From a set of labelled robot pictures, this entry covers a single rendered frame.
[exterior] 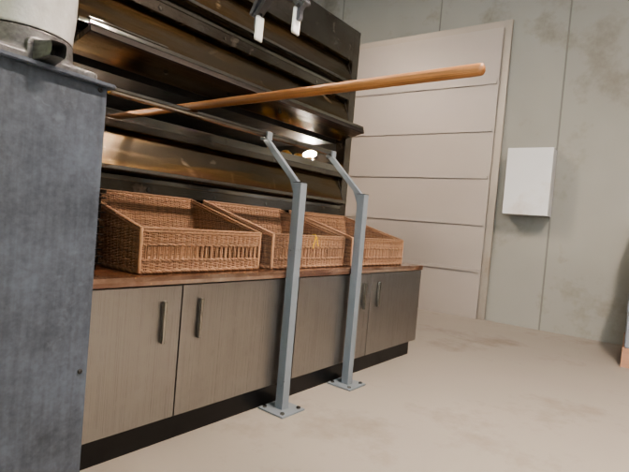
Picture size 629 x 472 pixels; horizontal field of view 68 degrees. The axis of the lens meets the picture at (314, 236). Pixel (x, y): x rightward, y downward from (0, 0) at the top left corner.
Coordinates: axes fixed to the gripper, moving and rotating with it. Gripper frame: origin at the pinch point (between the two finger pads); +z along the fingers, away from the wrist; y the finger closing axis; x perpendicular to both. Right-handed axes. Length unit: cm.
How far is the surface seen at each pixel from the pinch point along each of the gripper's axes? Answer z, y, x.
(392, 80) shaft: 13.0, 32.7, 10.3
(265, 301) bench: 85, -31, 45
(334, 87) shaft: 12.9, 13.9, 11.6
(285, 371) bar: 113, -25, 55
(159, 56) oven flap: -8, -74, 15
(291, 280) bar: 76, -26, 54
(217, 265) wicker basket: 71, -38, 23
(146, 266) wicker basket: 71, -39, -7
